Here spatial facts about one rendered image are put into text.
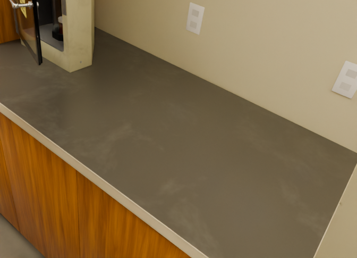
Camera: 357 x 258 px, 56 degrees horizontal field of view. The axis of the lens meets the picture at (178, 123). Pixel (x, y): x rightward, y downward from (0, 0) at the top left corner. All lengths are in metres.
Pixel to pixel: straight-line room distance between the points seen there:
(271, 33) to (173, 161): 0.60
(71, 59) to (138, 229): 0.71
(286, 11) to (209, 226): 0.77
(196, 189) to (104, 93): 0.54
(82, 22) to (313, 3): 0.81
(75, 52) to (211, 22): 0.55
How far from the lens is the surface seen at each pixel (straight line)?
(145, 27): 1.63
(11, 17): 1.64
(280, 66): 1.32
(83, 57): 1.41
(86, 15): 1.36
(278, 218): 0.95
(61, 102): 1.22
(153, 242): 0.99
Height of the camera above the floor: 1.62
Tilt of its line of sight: 36 degrees down
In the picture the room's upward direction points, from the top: 10 degrees clockwise
